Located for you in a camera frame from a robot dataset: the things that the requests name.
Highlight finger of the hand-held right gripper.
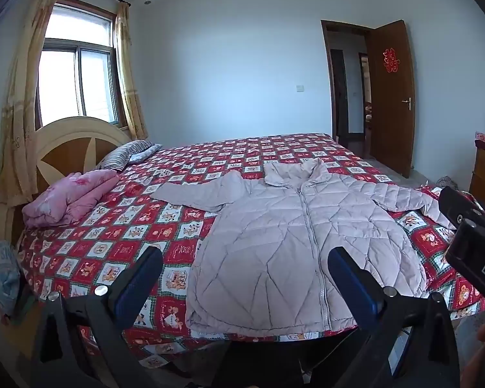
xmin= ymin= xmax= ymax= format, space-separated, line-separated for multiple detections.
xmin=438 ymin=186 xmax=485 ymax=229

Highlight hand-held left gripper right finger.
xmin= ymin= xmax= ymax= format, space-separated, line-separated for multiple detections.
xmin=327 ymin=246 xmax=461 ymax=388

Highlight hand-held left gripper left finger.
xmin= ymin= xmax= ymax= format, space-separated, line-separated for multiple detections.
xmin=31 ymin=246 xmax=164 ymax=388

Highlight pale pink puffer jacket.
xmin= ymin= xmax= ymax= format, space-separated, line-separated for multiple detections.
xmin=149 ymin=157 xmax=455 ymax=338

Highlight grey cloth pile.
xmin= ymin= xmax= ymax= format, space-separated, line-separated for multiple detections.
xmin=436 ymin=176 xmax=463 ymax=190

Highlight red printed blanket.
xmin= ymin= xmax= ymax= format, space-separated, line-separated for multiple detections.
xmin=16 ymin=133 xmax=485 ymax=368

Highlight wooden door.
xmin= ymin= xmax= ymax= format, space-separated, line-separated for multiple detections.
xmin=368 ymin=20 xmax=416 ymax=178

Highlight pink folded quilt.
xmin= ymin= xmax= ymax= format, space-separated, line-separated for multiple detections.
xmin=22 ymin=170 xmax=120 ymax=228

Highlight striped pillow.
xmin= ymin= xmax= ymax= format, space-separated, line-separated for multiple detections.
xmin=96 ymin=140 xmax=163 ymax=170

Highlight blue cloth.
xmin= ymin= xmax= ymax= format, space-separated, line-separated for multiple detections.
xmin=0 ymin=238 xmax=35 ymax=326

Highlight wooden headboard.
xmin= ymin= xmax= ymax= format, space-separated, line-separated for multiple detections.
xmin=0 ymin=116 xmax=140 ymax=243

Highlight red paper door decoration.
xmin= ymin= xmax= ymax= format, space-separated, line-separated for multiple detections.
xmin=382 ymin=47 xmax=399 ymax=73

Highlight window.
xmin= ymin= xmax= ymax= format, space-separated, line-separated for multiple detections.
xmin=34 ymin=0 xmax=126 ymax=130

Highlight wooden door frame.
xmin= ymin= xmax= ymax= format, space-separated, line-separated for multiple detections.
xmin=320 ymin=19 xmax=374 ymax=158

